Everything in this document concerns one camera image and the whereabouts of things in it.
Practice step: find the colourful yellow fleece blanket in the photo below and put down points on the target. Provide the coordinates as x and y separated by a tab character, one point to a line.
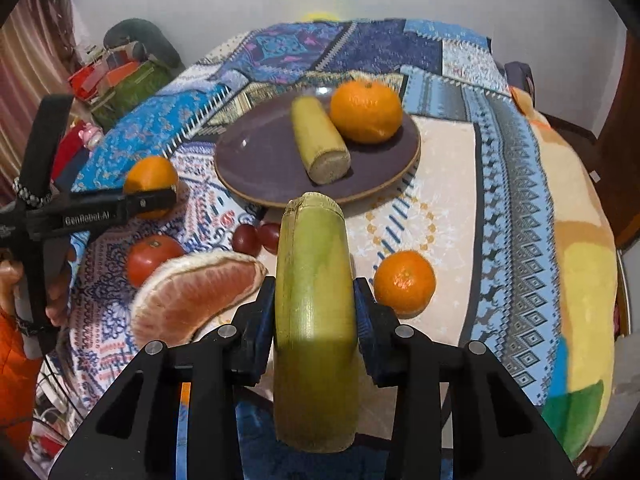
585	252

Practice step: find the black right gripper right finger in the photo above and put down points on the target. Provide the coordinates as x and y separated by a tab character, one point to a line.
497	431

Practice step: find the green and red clutter pile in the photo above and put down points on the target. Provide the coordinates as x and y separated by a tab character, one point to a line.
117	81

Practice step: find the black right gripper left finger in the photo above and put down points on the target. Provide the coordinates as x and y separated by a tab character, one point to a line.
131	433

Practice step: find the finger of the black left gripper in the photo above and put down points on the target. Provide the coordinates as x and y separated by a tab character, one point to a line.
159	201

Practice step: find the short yellow sugarcane piece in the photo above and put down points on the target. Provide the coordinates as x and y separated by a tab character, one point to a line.
321	148

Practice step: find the patchwork blue patterned bedspread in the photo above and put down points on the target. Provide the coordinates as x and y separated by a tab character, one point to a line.
476	204

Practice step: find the person's left hand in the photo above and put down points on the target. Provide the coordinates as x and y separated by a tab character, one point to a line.
58	292

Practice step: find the red tomato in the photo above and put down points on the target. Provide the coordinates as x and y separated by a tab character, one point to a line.
148	254

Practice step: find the small orange mandarin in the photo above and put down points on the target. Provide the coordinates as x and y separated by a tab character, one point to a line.
405	282

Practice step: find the dark red grape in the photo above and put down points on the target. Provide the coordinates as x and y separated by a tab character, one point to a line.
268	234
245	240

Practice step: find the orange sleeve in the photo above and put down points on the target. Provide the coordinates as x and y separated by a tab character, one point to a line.
18	382

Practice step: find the dark green plush cushion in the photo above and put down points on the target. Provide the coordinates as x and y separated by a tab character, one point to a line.
149	37

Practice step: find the large orange on plate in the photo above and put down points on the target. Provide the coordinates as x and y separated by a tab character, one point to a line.
366	112

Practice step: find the striped pink curtain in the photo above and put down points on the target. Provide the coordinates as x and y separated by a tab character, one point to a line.
37	57

